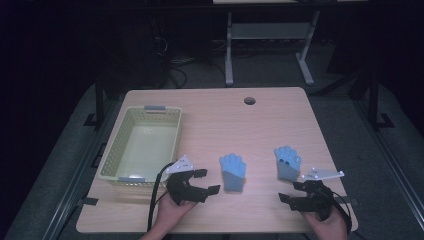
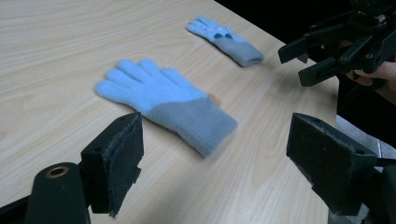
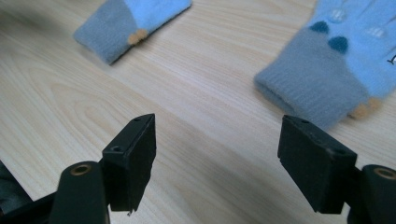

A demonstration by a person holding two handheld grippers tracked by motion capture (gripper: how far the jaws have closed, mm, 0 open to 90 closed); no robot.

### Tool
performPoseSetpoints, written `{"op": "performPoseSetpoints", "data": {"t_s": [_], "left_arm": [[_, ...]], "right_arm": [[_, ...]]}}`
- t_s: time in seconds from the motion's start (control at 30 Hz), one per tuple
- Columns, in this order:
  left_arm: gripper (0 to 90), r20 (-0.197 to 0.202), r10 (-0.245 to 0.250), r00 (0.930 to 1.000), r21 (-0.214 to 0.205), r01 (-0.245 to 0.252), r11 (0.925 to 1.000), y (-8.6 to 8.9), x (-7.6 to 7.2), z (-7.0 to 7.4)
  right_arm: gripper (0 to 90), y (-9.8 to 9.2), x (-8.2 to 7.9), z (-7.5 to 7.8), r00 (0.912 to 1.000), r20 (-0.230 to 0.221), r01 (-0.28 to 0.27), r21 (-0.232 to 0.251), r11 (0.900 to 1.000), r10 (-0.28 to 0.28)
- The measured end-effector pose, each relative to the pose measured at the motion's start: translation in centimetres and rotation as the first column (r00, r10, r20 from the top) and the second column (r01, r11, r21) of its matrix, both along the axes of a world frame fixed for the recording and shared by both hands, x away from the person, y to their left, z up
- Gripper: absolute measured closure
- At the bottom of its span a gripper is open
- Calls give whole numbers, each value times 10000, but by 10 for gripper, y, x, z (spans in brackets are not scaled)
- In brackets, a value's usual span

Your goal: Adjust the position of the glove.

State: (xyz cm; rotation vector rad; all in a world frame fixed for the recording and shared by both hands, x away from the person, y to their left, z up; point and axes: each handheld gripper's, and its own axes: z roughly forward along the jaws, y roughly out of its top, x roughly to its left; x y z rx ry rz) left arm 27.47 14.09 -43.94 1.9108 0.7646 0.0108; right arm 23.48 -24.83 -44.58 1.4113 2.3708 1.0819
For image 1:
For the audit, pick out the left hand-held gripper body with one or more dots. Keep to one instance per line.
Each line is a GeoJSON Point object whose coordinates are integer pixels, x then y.
{"type": "Point", "coordinates": [181, 191]}

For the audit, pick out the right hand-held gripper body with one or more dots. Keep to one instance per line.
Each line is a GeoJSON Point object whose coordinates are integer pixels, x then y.
{"type": "Point", "coordinates": [316, 196]}

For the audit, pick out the blue fluffy glove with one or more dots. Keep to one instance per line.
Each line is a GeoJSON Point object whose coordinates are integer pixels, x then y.
{"type": "Point", "coordinates": [233, 170]}
{"type": "Point", "coordinates": [286, 166]}

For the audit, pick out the pale yellow perforated plastic basket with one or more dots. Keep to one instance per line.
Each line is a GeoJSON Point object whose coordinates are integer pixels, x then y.
{"type": "Point", "coordinates": [146, 143]}

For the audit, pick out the person's left hand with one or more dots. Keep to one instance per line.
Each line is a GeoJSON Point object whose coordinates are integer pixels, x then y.
{"type": "Point", "coordinates": [173, 211]}

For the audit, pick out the person's right hand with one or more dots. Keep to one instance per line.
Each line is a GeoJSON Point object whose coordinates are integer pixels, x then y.
{"type": "Point", "coordinates": [325, 226]}

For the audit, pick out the grey round table grommet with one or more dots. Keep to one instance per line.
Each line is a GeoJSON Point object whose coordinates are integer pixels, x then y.
{"type": "Point", "coordinates": [249, 100]}

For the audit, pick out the black metal stand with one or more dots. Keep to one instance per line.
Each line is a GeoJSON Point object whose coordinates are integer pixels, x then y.
{"type": "Point", "coordinates": [99, 100]}
{"type": "Point", "coordinates": [374, 100]}

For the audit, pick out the white metal desk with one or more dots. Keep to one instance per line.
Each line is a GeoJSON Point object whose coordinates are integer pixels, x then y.
{"type": "Point", "coordinates": [270, 30]}

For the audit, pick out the grey metal rail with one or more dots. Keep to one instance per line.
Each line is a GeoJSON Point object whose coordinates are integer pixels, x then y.
{"type": "Point", "coordinates": [71, 193]}
{"type": "Point", "coordinates": [397, 180]}

